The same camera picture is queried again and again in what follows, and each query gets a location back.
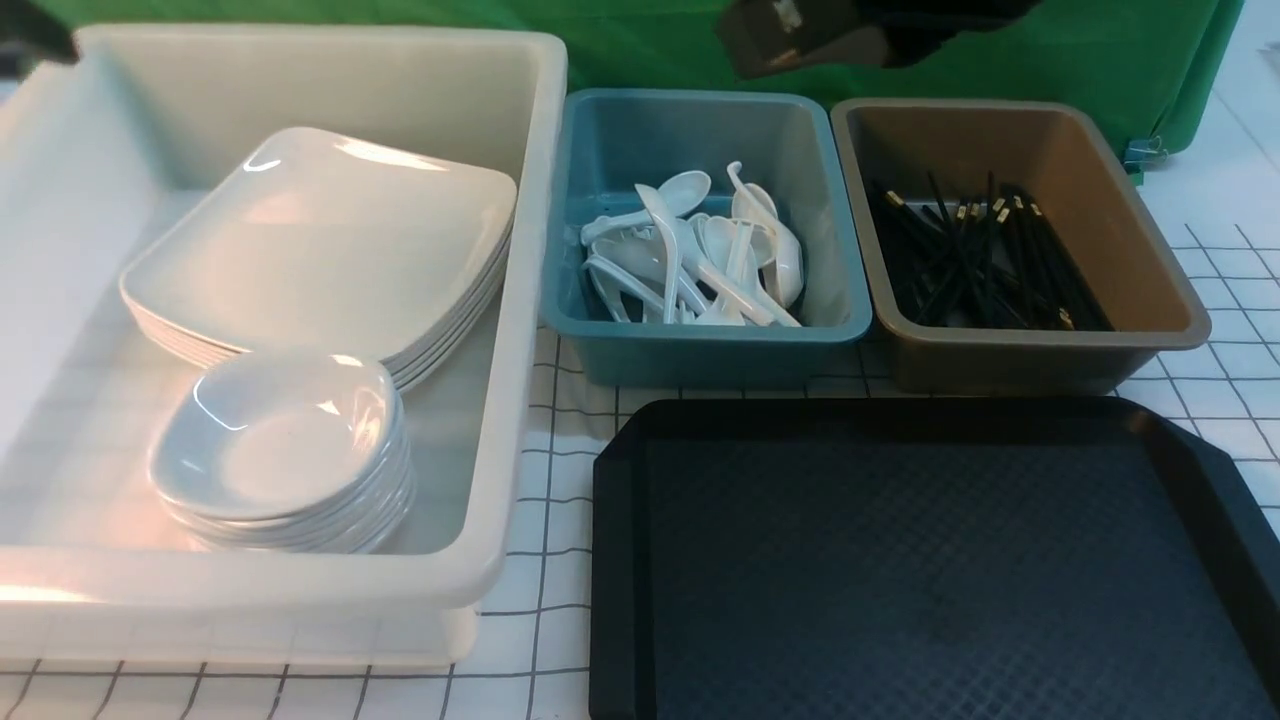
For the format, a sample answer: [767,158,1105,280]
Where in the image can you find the large white square plate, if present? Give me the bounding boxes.
[119,127,518,360]

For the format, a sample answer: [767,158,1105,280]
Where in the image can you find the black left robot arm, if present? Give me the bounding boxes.
[1,1,81,79]

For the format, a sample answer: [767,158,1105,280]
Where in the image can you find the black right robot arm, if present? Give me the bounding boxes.
[856,1,1039,69]

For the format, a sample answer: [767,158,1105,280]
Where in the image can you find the pile of white spoons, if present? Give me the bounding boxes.
[579,161,806,328]

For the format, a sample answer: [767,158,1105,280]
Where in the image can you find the teal plastic bin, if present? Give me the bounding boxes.
[541,88,874,389]

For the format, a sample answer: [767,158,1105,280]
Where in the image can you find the black serving tray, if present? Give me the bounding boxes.
[588,397,1279,719]

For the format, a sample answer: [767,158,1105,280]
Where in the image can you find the stack of white square plates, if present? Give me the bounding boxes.
[119,232,511,392]

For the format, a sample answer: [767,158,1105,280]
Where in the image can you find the white checked tablecloth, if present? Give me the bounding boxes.
[0,95,1280,720]

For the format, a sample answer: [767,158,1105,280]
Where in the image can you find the stack of white bowls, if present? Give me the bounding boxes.
[147,351,417,553]

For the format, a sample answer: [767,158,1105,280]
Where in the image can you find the pile of black chopsticks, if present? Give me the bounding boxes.
[867,173,1115,332]

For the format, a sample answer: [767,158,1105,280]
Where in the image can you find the large white plastic bin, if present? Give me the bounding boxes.
[1,24,568,673]

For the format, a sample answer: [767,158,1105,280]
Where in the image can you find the brown plastic bin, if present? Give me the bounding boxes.
[829,97,1212,396]

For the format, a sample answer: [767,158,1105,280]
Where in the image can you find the green cloth backdrop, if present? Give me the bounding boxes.
[42,1,1243,152]

